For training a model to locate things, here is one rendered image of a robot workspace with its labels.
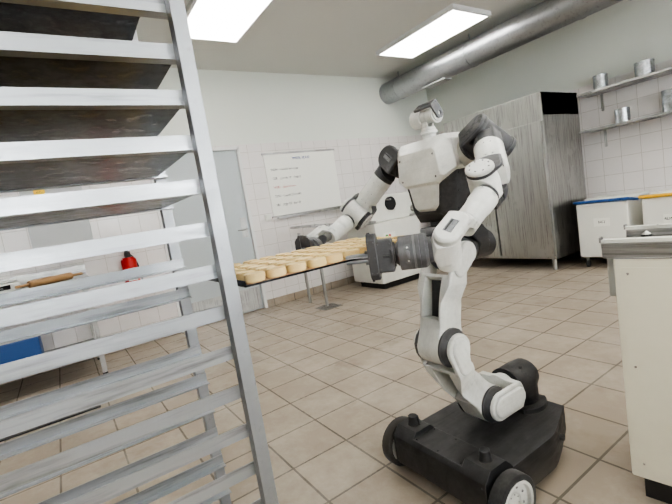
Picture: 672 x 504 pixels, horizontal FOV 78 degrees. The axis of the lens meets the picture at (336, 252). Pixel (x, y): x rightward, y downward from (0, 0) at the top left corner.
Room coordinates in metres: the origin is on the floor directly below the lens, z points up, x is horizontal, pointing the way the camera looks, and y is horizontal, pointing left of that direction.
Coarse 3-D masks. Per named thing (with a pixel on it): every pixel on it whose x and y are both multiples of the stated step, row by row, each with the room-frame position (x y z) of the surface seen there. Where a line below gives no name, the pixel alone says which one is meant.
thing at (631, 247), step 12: (600, 240) 1.35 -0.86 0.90; (612, 240) 1.32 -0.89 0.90; (624, 240) 1.30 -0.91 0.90; (636, 240) 1.27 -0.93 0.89; (648, 240) 1.25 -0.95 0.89; (660, 240) 1.23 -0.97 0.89; (612, 252) 1.32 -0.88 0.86; (624, 252) 1.30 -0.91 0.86; (636, 252) 1.28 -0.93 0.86; (648, 252) 1.25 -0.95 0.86; (660, 252) 1.23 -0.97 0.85
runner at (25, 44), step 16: (0, 32) 0.73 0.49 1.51; (16, 32) 0.74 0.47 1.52; (0, 48) 0.72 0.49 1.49; (16, 48) 0.74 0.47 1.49; (32, 48) 0.75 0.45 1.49; (48, 48) 0.76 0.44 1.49; (64, 48) 0.77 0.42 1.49; (80, 48) 0.79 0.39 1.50; (96, 48) 0.80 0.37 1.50; (112, 48) 0.82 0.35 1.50; (128, 48) 0.83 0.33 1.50; (144, 48) 0.85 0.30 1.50; (160, 48) 0.86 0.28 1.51; (176, 64) 0.90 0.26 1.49
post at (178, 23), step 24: (168, 0) 0.85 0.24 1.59; (192, 48) 0.87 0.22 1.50; (192, 72) 0.86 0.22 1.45; (192, 96) 0.86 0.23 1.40; (192, 120) 0.85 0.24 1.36; (192, 144) 0.87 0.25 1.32; (216, 192) 0.86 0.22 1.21; (216, 216) 0.86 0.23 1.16; (216, 240) 0.85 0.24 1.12; (216, 264) 0.87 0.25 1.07; (240, 312) 0.86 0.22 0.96; (240, 336) 0.86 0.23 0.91; (240, 360) 0.85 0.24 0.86; (240, 384) 0.86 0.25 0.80; (264, 432) 0.87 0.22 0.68; (264, 456) 0.86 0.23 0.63; (264, 480) 0.85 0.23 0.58
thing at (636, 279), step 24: (624, 264) 1.29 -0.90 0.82; (648, 264) 1.25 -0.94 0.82; (624, 288) 1.30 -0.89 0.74; (648, 288) 1.25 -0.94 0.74; (624, 312) 1.30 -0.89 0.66; (648, 312) 1.25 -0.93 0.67; (624, 336) 1.31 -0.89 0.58; (648, 336) 1.26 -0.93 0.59; (624, 360) 1.31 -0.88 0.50; (648, 360) 1.26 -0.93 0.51; (624, 384) 1.32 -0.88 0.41; (648, 384) 1.26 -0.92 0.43; (648, 408) 1.27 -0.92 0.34; (648, 432) 1.27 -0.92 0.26; (648, 456) 1.28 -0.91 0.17; (648, 480) 1.31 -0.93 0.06
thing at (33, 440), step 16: (176, 384) 1.20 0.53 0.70; (192, 384) 1.22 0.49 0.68; (128, 400) 1.13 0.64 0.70; (144, 400) 1.15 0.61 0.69; (160, 400) 1.15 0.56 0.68; (80, 416) 1.06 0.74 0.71; (96, 416) 1.08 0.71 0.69; (112, 416) 1.09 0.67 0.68; (48, 432) 1.02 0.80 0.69; (64, 432) 1.04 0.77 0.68; (0, 448) 0.97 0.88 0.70; (16, 448) 0.99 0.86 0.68; (32, 448) 0.98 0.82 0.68
